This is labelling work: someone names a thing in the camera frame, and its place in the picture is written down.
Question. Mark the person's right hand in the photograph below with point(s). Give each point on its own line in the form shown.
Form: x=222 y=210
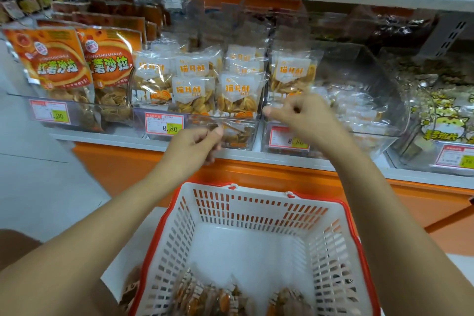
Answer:
x=315 y=123

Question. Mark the person's left hand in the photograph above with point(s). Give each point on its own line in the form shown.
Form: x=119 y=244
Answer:
x=189 y=153

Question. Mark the white red-rimmed shopping basket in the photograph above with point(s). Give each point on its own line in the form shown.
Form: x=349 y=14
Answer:
x=244 y=205

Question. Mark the pile of small brown snacks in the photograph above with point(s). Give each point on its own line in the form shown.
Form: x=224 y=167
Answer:
x=215 y=301

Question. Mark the stack of orange packets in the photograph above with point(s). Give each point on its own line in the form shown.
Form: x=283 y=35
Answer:
x=52 y=60

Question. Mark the person's left forearm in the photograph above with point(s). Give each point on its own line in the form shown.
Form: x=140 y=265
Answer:
x=81 y=253

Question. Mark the person's right forearm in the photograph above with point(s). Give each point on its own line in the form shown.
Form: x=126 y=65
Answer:
x=400 y=238

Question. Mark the orange shelf base panel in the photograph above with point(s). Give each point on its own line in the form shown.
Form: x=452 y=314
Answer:
x=415 y=201

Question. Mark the yellow hamster snack packets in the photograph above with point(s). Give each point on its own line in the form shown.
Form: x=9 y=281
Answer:
x=444 y=116

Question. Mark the white yellow price tag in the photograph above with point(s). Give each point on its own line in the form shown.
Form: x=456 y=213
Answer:
x=453 y=157
x=285 y=140
x=164 y=124
x=50 y=111

